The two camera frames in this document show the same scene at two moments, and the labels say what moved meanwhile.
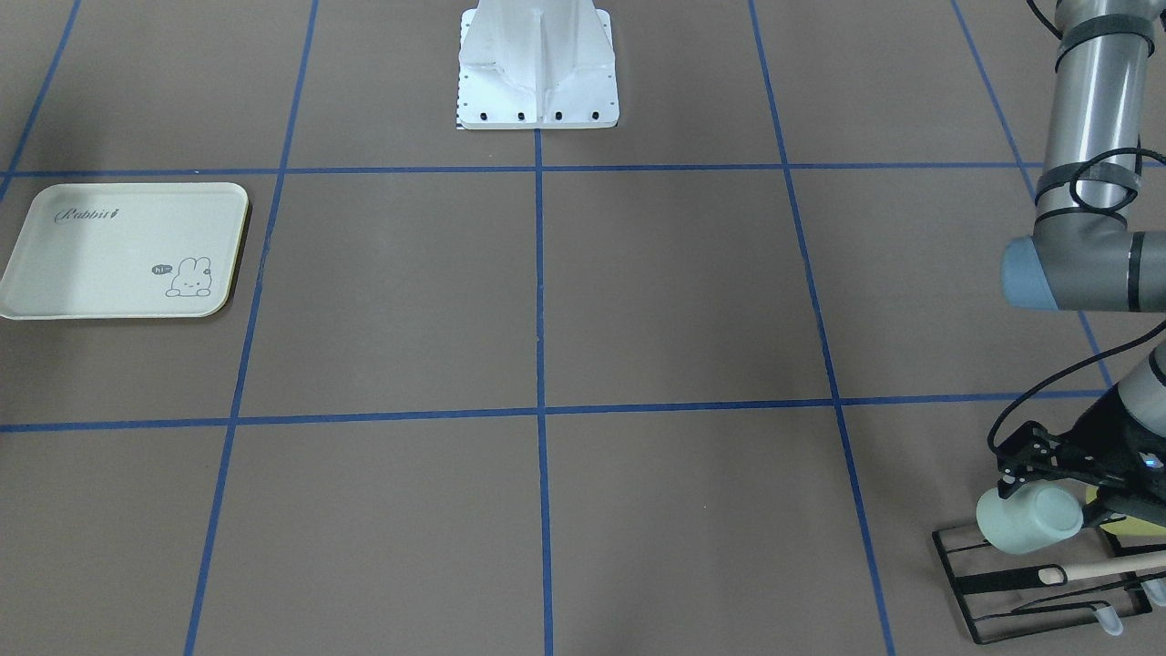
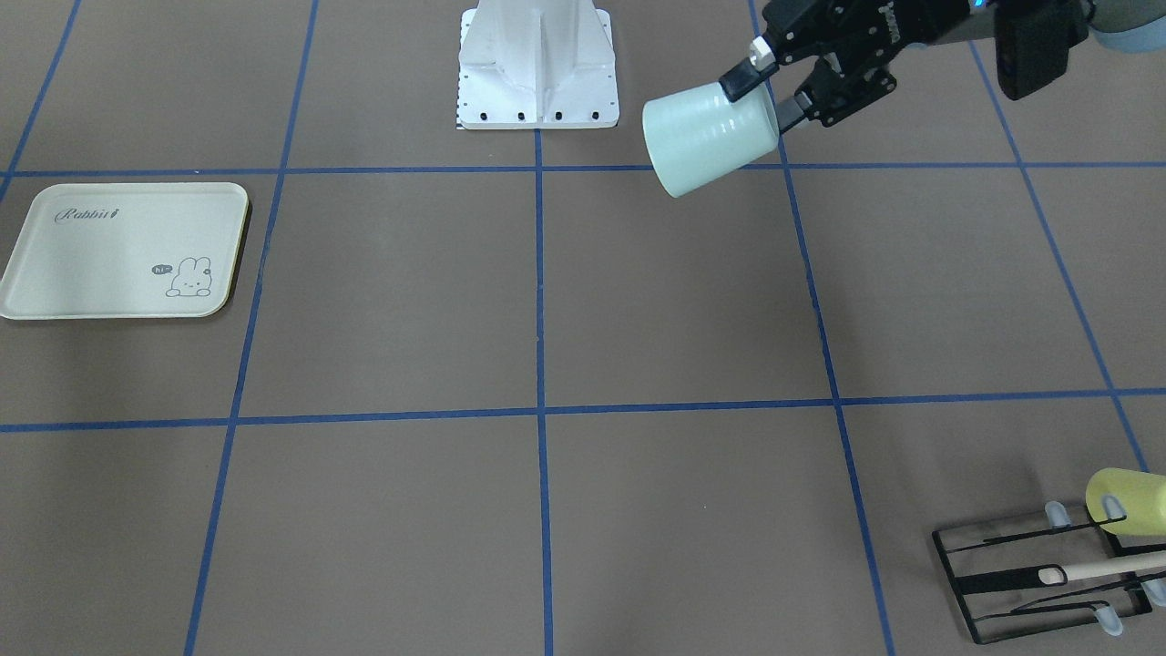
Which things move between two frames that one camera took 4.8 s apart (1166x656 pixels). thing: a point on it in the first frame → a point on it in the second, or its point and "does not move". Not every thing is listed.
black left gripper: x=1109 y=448 → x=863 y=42
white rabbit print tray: x=87 y=251 does not move
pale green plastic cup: x=1029 y=517 → x=698 y=135
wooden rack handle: x=1109 y=567 does not move
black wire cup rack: x=1005 y=594 does not move
